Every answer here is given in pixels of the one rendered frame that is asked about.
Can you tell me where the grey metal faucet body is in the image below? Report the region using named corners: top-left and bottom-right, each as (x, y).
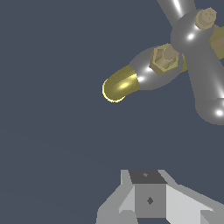
top-left (157, 0), bottom-right (224, 127)

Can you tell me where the grey faucet handle gold tip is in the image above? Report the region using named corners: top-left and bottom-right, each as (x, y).
top-left (101, 43), bottom-right (187, 103)

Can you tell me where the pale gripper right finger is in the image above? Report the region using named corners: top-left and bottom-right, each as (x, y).
top-left (150, 169), bottom-right (224, 224)

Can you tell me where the small brass hex bolt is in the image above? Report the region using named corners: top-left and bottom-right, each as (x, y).
top-left (193, 7), bottom-right (219, 32)

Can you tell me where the large brass hex bolt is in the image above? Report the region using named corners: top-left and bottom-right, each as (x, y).
top-left (149, 45), bottom-right (179, 76)

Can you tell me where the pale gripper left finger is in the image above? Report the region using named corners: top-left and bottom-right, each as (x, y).
top-left (95, 169), bottom-right (151, 224)

